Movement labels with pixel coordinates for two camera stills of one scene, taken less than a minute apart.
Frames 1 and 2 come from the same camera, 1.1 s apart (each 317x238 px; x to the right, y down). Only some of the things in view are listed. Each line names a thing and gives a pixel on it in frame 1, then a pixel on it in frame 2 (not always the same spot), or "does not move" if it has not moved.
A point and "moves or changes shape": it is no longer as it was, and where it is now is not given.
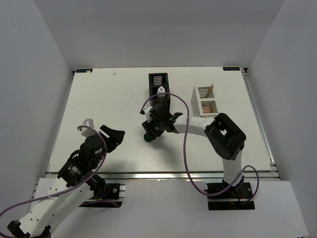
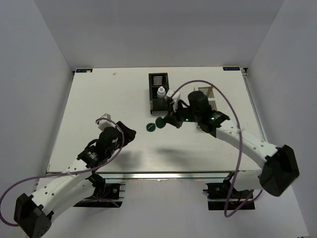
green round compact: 147,138 moves or changes shape
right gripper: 147,127 -> 172,117
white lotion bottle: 161,90 does not move
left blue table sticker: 85,70 does not move
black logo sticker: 229,68 does not move
